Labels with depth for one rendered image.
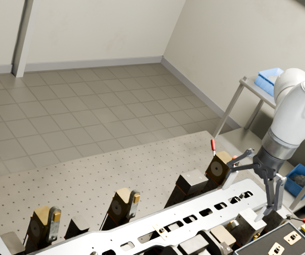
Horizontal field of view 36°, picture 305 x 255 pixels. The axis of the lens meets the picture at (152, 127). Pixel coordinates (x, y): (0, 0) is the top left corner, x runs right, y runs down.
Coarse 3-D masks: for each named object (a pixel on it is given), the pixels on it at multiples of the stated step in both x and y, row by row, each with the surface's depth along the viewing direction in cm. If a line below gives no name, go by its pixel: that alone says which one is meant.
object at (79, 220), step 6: (78, 216) 178; (72, 222) 176; (78, 222) 176; (84, 222) 177; (72, 228) 177; (78, 228) 174; (84, 228) 175; (66, 234) 180; (72, 234) 177; (78, 234) 175
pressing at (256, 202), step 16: (208, 192) 216; (224, 192) 220; (240, 192) 224; (256, 192) 229; (176, 208) 199; (192, 208) 203; (208, 208) 207; (224, 208) 211; (240, 208) 215; (256, 208) 218; (128, 224) 183; (144, 224) 186; (160, 224) 189; (192, 224) 195; (208, 224) 199; (224, 224) 202; (64, 240) 166; (80, 240) 168; (96, 240) 171; (128, 240) 176; (160, 240) 182; (176, 240) 185
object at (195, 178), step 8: (184, 176) 214; (192, 176) 216; (200, 176) 218; (176, 184) 217; (184, 184) 214; (192, 184) 211; (200, 184) 216; (176, 192) 219; (184, 192) 214; (192, 192) 216; (168, 200) 223; (176, 200) 219; (184, 200) 217
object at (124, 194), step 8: (120, 192) 189; (128, 192) 190; (112, 200) 191; (120, 200) 187; (112, 208) 191; (120, 208) 187; (128, 208) 185; (112, 216) 192; (120, 216) 188; (104, 224) 198; (112, 224) 194; (120, 224) 190
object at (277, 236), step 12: (288, 228) 189; (264, 240) 178; (276, 240) 180; (288, 240) 183; (300, 240) 186; (240, 252) 168; (252, 252) 170; (264, 252) 173; (288, 252) 177; (300, 252) 180
